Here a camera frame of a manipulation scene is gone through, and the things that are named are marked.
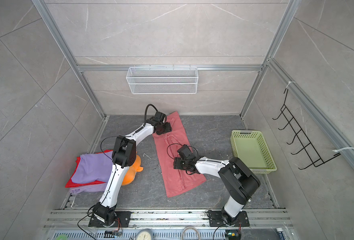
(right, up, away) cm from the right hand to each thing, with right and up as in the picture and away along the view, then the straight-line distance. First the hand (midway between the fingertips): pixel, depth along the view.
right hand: (177, 163), depth 93 cm
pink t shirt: (-7, +11, +8) cm, 15 cm away
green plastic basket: (+51, +9, +10) cm, 53 cm away
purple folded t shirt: (-49, 0, -9) cm, 50 cm away
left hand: (-6, +23, +16) cm, 29 cm away
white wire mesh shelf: (-12, +55, +8) cm, 57 cm away
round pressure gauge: (-15, -26, -26) cm, 39 cm away
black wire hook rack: (+58, +19, -25) cm, 66 cm away
